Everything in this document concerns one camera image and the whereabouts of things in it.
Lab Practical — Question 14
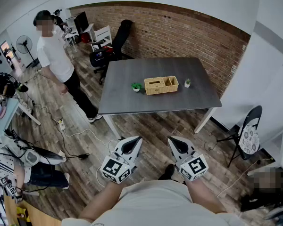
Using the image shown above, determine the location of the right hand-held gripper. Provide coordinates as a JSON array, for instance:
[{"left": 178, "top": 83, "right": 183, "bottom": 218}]
[{"left": 167, "top": 136, "right": 208, "bottom": 182}]

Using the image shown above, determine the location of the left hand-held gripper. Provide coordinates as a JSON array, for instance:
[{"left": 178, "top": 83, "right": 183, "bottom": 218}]
[{"left": 100, "top": 136, "right": 143, "bottom": 185}]

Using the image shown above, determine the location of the woven wicker basket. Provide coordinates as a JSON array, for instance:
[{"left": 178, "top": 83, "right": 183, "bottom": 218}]
[{"left": 144, "top": 76, "right": 179, "bottom": 96}]

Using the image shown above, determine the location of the person's right forearm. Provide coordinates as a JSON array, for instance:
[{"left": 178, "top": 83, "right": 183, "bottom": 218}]
[{"left": 185, "top": 178, "right": 227, "bottom": 214}]

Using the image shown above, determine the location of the person's left forearm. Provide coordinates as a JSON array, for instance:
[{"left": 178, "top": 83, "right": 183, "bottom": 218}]
[{"left": 78, "top": 180, "right": 125, "bottom": 223}]

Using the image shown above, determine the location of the person's black shoe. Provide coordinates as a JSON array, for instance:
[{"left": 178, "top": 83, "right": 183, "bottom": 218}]
[{"left": 158, "top": 163, "right": 175, "bottom": 181}]

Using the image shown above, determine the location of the person's white t-shirt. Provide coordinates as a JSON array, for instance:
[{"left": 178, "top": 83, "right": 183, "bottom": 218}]
[{"left": 61, "top": 179, "right": 248, "bottom": 226}]

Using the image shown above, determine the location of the floral seat cushion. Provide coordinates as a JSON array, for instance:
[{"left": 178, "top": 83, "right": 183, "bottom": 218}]
[{"left": 238, "top": 124, "right": 260, "bottom": 155}]

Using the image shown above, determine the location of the white power strip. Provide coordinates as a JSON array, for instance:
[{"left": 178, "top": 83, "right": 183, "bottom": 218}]
[{"left": 56, "top": 118, "right": 67, "bottom": 131}]

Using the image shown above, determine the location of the black folding chair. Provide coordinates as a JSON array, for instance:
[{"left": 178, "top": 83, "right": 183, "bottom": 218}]
[{"left": 216, "top": 105, "right": 264, "bottom": 169}]

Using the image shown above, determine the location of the white cabinet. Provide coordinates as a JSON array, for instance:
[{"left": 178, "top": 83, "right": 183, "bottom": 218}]
[{"left": 247, "top": 120, "right": 283, "bottom": 177}]

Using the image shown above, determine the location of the red bag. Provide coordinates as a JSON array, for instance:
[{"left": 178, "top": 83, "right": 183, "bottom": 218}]
[{"left": 102, "top": 45, "right": 115, "bottom": 56}]

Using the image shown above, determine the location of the black office chair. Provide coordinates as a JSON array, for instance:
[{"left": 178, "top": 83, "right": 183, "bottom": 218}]
[{"left": 89, "top": 19, "right": 134, "bottom": 85}]

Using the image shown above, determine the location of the white slatted chair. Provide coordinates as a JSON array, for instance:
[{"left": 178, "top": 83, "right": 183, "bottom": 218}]
[{"left": 91, "top": 25, "right": 113, "bottom": 52}]

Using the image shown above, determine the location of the pale blue table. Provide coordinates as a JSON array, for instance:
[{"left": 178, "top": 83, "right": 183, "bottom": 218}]
[{"left": 0, "top": 97, "right": 42, "bottom": 140}]

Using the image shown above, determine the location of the white desk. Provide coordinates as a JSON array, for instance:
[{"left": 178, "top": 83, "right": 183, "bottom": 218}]
[{"left": 65, "top": 15, "right": 97, "bottom": 44}]

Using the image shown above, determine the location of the black monitor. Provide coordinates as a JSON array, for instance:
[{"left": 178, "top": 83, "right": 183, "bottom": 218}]
[{"left": 73, "top": 11, "right": 90, "bottom": 35}]

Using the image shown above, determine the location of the black standing fan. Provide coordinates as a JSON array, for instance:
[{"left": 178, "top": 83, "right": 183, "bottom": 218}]
[{"left": 16, "top": 35, "right": 40, "bottom": 68}]

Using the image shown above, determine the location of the white power cable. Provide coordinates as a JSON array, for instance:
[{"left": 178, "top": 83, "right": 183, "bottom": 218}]
[
  {"left": 63, "top": 128, "right": 120, "bottom": 150},
  {"left": 216, "top": 158, "right": 274, "bottom": 198}
]

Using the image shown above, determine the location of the black floor cable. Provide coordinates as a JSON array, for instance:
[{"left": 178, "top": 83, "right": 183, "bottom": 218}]
[{"left": 25, "top": 100, "right": 85, "bottom": 160}]

